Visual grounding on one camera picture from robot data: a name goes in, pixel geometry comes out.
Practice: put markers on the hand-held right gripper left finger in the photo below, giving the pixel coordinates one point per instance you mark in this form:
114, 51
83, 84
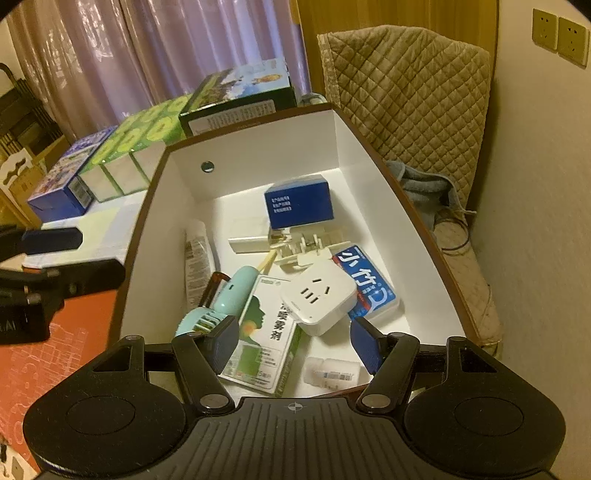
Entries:
222, 344

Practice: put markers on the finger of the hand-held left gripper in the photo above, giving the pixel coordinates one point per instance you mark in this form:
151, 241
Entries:
51, 241
92, 275

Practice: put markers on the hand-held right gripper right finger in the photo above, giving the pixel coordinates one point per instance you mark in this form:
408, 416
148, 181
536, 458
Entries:
365, 347

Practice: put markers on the green white spray box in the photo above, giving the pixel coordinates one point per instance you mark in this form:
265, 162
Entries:
263, 341

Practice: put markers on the small white bottle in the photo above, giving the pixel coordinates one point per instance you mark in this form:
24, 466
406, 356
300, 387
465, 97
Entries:
332, 372

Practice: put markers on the green mini fan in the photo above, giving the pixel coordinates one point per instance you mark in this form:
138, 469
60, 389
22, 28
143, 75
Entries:
236, 288

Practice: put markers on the amber translucent piece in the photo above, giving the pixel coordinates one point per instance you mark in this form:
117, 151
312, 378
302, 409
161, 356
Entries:
218, 284

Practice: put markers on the white power socket adapter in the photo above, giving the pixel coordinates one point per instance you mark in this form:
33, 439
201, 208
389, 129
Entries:
318, 297

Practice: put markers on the blue tube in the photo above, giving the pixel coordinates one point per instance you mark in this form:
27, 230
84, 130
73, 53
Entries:
198, 258

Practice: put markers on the white USB charger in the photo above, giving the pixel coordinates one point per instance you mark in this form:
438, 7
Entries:
247, 244

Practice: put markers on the white hair clip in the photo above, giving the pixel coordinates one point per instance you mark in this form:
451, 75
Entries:
304, 251

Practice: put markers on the brown cardboard box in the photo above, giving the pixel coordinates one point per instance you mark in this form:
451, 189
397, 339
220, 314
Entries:
184, 194

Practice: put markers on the blue medicine box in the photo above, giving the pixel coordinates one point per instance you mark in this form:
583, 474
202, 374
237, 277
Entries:
300, 203

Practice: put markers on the pale checked cloth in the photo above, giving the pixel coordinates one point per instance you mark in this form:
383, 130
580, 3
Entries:
106, 230

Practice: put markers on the blue printed carton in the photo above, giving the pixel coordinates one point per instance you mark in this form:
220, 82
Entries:
60, 189

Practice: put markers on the red printed cardboard sheet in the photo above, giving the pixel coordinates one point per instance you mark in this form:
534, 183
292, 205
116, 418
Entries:
55, 369

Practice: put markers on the plain cardboard box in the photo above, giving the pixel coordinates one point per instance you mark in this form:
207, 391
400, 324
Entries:
18, 189

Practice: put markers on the green tissue pack bundle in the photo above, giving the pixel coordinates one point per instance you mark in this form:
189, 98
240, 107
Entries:
129, 152

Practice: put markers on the black metal rack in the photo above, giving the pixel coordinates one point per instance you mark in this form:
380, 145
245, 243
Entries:
23, 115

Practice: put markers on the grey towel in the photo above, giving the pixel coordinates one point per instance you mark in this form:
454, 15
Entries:
425, 189

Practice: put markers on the lilac curtain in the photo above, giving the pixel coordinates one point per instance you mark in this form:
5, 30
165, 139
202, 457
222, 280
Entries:
138, 55

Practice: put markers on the dark green carton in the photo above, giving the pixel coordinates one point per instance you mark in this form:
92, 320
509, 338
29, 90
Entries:
240, 97

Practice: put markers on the beige quilted cover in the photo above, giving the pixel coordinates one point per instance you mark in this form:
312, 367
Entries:
406, 92

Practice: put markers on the brown wooden door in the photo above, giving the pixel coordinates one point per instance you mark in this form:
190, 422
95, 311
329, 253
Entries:
397, 18

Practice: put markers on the beige wall socket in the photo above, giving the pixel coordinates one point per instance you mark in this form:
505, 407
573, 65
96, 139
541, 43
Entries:
573, 41
544, 28

